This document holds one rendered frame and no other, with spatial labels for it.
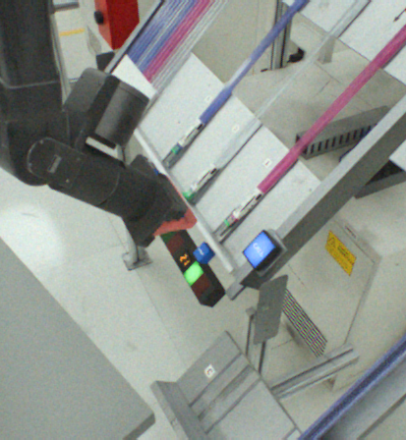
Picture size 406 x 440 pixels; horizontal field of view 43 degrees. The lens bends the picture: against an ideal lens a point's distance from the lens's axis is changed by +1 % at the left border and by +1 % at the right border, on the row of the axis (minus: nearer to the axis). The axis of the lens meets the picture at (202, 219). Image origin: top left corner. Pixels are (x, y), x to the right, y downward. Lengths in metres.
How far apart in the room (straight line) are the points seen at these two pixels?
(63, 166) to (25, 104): 0.07
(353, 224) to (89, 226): 1.12
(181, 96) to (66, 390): 0.60
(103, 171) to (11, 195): 1.64
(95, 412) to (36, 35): 0.58
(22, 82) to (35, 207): 1.64
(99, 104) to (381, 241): 0.71
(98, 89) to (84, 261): 1.36
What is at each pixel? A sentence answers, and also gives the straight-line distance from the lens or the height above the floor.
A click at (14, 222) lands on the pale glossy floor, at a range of 2.04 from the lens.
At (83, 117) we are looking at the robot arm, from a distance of 0.50.
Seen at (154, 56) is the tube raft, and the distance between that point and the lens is 1.19.
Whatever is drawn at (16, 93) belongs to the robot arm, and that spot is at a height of 1.15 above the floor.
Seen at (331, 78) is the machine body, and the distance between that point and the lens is 1.54.
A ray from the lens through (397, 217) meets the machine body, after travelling 1.13.
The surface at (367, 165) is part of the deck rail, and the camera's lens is 0.80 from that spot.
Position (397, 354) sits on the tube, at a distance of 0.59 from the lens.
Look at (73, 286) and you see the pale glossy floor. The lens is 1.77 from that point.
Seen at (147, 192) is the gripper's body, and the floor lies 0.99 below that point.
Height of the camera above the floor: 1.37
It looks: 45 degrees down
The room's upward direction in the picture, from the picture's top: straight up
